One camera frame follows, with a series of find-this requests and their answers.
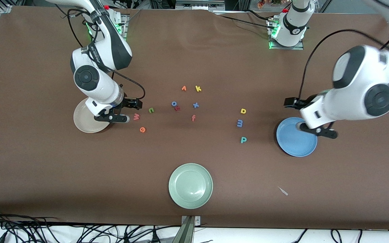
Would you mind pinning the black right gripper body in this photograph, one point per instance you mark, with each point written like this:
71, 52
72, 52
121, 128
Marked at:
128, 102

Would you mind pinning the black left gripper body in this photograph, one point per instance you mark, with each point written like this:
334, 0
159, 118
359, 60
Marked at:
305, 102

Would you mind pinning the pink foam letter w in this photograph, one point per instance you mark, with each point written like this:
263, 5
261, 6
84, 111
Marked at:
136, 116

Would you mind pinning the yellow foam letter d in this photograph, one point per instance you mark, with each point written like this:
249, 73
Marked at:
243, 111

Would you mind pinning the blue foam letter m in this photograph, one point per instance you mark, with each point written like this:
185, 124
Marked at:
240, 123

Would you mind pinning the teal foam letter p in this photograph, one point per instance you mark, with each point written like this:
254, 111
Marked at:
243, 139

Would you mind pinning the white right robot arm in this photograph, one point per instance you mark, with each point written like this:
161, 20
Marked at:
86, 77

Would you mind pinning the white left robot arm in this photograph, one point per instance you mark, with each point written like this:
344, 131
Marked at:
380, 99

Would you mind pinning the blue plate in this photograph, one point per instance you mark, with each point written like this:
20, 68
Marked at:
292, 145

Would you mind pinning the beige plate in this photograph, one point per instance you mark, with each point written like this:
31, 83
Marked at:
83, 121

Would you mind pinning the blue foam letter x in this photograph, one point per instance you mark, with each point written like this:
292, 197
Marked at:
196, 105

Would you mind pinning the yellow foam letter k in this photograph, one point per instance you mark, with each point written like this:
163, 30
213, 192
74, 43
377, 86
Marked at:
198, 88

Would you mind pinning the small white paper scrap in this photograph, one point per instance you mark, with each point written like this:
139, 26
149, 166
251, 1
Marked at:
283, 191

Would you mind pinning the pale green plate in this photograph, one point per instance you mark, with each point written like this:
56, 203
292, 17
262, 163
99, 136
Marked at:
190, 186

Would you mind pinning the orange brown decorative object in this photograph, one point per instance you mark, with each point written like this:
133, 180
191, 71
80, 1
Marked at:
262, 4

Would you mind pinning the silver metal rack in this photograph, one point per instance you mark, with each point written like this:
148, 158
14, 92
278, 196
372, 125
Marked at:
199, 4

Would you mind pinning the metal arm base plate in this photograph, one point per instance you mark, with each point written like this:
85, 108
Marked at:
125, 25
289, 48

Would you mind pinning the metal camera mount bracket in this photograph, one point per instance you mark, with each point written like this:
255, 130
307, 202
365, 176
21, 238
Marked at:
187, 233

